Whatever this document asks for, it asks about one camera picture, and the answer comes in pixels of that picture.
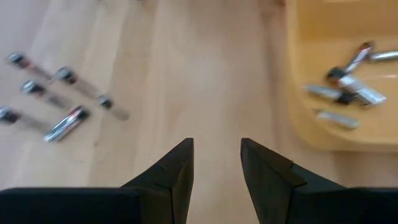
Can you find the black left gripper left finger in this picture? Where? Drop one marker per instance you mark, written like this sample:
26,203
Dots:
161,186

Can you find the yellow plastic bin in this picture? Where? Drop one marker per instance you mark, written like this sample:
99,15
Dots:
326,25

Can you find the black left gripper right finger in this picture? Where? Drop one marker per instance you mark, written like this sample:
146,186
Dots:
270,186

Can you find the silver black battery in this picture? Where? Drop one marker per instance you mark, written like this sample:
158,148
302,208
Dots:
66,75
18,59
357,60
384,56
66,124
105,102
32,88
325,92
339,119
360,91
8,115

